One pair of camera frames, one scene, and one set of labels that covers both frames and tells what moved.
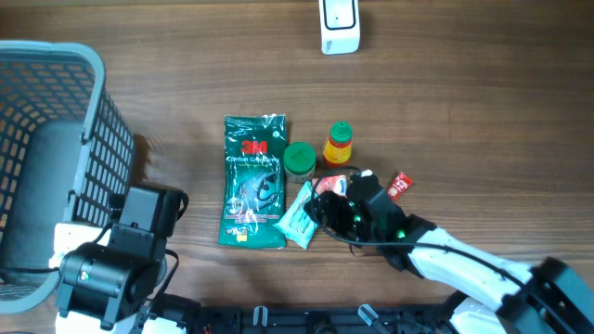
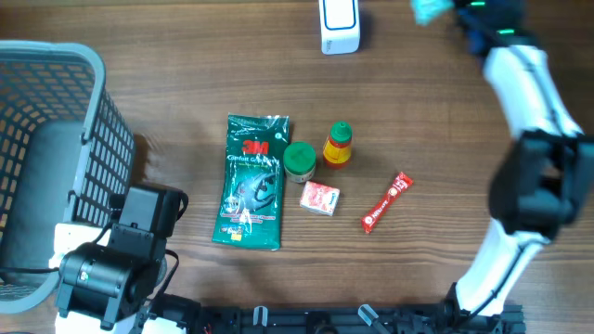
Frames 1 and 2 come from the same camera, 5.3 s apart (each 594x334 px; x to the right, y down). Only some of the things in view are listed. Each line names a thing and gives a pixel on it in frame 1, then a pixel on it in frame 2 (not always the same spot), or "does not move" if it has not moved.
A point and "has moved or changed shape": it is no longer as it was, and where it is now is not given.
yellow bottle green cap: [337, 148] does not move
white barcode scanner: [339, 27] does not move
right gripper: [335, 220] to [459, 6]
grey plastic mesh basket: [65, 151] does not move
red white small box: [332, 183] has moved or changed shape
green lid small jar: [299, 161] does not move
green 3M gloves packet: [255, 148] does not move
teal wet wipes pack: [297, 222] to [424, 11]
